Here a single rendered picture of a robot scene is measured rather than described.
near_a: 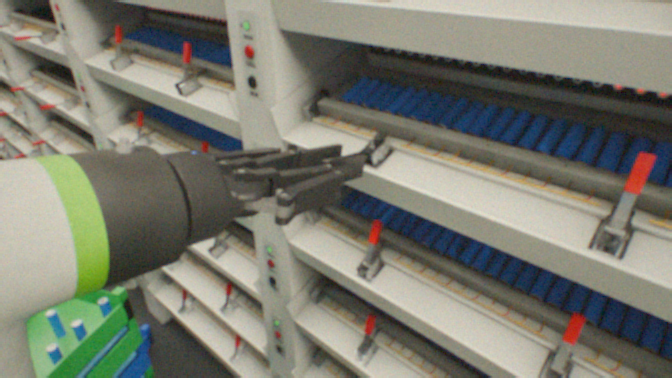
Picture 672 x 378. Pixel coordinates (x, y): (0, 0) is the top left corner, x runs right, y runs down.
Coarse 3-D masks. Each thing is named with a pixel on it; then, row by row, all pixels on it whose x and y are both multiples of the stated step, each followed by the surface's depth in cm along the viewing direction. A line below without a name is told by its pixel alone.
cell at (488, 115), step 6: (486, 108) 53; (492, 108) 53; (498, 108) 53; (480, 114) 53; (486, 114) 52; (492, 114) 53; (498, 114) 54; (480, 120) 52; (486, 120) 52; (492, 120) 53; (474, 126) 51; (480, 126) 51; (486, 126) 52; (468, 132) 51; (474, 132) 51; (480, 132) 51
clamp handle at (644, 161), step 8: (640, 152) 35; (640, 160) 35; (648, 160) 35; (632, 168) 36; (640, 168) 35; (648, 168) 35; (632, 176) 36; (640, 176) 36; (632, 184) 36; (640, 184) 36; (624, 192) 37; (632, 192) 36; (640, 192) 36; (624, 200) 37; (632, 200) 36; (624, 208) 37; (616, 216) 37; (624, 216) 37; (616, 224) 37; (624, 224) 37
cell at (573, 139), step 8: (576, 128) 47; (584, 128) 47; (568, 136) 47; (576, 136) 47; (584, 136) 47; (560, 144) 47; (568, 144) 46; (576, 144) 46; (560, 152) 45; (568, 152) 45; (568, 160) 45
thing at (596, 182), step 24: (336, 120) 60; (360, 120) 58; (384, 120) 55; (408, 120) 54; (408, 144) 53; (432, 144) 52; (456, 144) 50; (480, 144) 48; (504, 144) 47; (480, 168) 47; (504, 168) 47; (528, 168) 45; (552, 168) 43; (576, 168) 43; (600, 192) 42; (648, 192) 39
